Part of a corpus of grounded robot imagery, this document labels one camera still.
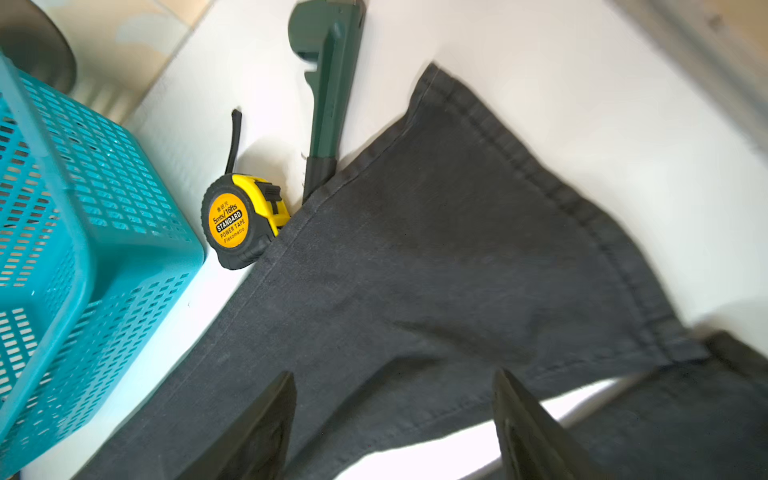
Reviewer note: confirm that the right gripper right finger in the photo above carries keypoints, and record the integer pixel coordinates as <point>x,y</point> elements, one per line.
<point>533,444</point>

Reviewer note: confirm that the aluminium frame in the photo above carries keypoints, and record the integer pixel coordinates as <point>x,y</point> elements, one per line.
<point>721,46</point>

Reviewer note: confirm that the yellow black tape measure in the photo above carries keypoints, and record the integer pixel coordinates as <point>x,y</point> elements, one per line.
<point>241,214</point>

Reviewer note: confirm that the teal plastic basket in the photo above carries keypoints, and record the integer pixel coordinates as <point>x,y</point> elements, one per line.
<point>94,254</point>

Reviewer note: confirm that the dark grey trousers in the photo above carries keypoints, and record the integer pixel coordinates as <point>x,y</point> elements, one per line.
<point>443,253</point>

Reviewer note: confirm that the dark green pipe wrench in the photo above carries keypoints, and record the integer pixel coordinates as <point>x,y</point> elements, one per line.
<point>327,34</point>

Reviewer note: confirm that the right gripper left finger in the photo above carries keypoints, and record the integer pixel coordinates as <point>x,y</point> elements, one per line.
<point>255,445</point>

